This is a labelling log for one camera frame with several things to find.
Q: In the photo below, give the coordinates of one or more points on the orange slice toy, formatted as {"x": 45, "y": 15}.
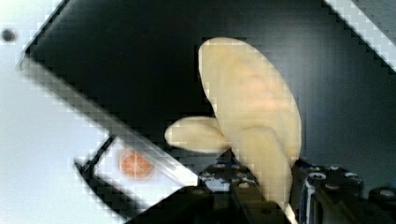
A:
{"x": 135, "y": 165}

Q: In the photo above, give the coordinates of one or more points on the peeled banana toy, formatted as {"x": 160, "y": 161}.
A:
{"x": 256, "y": 116}

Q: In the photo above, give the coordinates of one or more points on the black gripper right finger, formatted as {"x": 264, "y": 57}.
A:
{"x": 333, "y": 195}

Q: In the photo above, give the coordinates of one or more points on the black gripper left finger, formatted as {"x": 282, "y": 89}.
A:
{"x": 233, "y": 187}

